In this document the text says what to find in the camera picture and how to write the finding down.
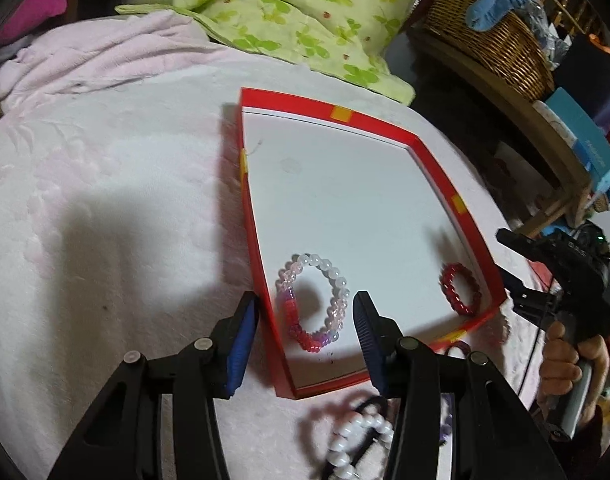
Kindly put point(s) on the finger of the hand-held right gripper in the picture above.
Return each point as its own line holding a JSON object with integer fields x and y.
{"x": 532, "y": 302}
{"x": 522, "y": 245}

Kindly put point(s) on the dark red bangle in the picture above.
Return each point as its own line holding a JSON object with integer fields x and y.
{"x": 457, "y": 344}

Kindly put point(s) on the wooden shelf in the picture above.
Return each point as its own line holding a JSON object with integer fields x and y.
{"x": 545, "y": 145}

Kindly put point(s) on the white box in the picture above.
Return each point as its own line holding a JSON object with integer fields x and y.
{"x": 555, "y": 120}

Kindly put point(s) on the person's right hand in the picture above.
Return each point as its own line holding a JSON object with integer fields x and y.
{"x": 555, "y": 360}

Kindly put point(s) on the wicker basket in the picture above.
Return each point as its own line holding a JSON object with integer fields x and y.
{"x": 500, "y": 55}

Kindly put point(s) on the red cardboard tray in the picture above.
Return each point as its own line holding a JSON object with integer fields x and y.
{"x": 360, "y": 200}

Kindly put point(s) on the blue cloth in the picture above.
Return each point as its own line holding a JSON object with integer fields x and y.
{"x": 490, "y": 7}

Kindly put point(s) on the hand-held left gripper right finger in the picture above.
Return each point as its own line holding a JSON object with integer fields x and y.
{"x": 367, "y": 340}

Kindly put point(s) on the blue box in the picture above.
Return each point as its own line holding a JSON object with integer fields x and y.
{"x": 585, "y": 135}

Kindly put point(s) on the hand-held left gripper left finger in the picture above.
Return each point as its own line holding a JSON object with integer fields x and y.
{"x": 240, "y": 350}

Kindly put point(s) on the green clover print quilt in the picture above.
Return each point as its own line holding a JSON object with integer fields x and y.
{"x": 295, "y": 5}

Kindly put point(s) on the pale pink blanket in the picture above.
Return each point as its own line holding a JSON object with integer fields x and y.
{"x": 110, "y": 170}

